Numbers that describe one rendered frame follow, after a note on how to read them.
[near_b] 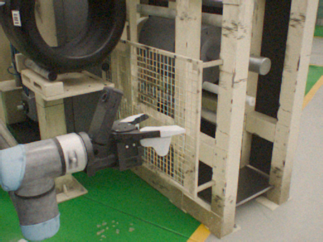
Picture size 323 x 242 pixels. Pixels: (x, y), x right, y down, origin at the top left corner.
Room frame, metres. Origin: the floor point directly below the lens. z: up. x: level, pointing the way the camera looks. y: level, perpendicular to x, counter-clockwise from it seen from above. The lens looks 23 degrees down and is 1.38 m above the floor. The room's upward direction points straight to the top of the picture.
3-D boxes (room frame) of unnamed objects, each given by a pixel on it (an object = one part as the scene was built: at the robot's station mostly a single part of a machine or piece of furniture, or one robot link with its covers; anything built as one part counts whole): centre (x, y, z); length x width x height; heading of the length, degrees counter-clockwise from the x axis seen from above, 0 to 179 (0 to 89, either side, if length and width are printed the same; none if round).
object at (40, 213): (0.61, 0.25, 0.94); 0.11 x 0.08 x 0.11; 32
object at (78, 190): (2.11, 0.67, 0.02); 0.27 x 0.27 x 0.04; 37
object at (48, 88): (1.83, 0.61, 0.83); 0.36 x 0.09 x 0.06; 37
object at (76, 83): (1.91, 0.50, 0.80); 0.37 x 0.36 x 0.02; 127
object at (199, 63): (1.93, 0.10, 0.65); 0.90 x 0.02 x 0.70; 37
